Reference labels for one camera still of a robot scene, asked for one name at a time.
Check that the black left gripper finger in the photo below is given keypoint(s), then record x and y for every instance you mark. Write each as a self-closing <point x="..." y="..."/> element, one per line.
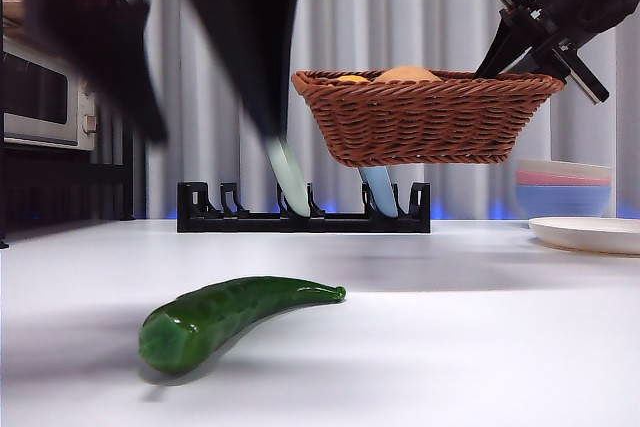
<point x="100" y="37"/>
<point x="250" y="12"/>

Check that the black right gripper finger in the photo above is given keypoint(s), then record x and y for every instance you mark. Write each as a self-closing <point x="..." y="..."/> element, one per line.
<point x="540" y="67"/>
<point x="500" y="49"/>

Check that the tan potato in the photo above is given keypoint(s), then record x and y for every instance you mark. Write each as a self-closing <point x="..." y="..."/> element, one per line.
<point x="407" y="74"/>

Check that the brown wicker basket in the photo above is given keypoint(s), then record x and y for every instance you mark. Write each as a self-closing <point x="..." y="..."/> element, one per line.
<point x="425" y="122"/>

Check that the orange plastic corn cob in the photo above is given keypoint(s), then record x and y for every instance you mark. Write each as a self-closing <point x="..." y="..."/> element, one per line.
<point x="352" y="79"/>

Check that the green cucumber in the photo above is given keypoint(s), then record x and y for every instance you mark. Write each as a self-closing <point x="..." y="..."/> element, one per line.
<point x="215" y="319"/>

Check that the wooden shelf board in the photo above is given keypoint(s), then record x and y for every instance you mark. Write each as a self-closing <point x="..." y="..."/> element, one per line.
<point x="12" y="33"/>

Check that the cream toaster oven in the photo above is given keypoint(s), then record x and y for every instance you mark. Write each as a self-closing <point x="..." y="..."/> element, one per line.
<point x="30" y="107"/>

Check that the beige bowl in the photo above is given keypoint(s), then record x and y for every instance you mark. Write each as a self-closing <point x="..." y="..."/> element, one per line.
<point x="565" y="167"/>

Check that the grey curtain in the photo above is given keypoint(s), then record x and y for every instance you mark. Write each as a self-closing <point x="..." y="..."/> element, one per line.
<point x="400" y="7"/>

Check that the pink bowl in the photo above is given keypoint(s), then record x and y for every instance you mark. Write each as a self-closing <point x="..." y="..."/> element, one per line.
<point x="555" y="178"/>

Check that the blue bowl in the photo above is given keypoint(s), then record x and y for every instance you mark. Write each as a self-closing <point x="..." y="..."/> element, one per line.
<point x="565" y="199"/>

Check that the white plate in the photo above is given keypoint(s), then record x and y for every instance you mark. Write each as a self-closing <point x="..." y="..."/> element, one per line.
<point x="585" y="234"/>

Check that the pale green plate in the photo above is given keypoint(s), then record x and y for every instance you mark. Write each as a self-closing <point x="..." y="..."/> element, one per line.
<point x="292" y="182"/>

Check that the light blue plate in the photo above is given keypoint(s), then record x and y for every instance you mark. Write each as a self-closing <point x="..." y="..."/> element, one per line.
<point x="382" y="192"/>

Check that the black plate rack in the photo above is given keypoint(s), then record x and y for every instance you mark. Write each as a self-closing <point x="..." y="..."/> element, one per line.
<point x="195" y="202"/>

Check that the black metal shelf frame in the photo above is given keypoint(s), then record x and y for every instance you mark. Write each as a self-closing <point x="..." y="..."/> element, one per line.
<point x="125" y="172"/>

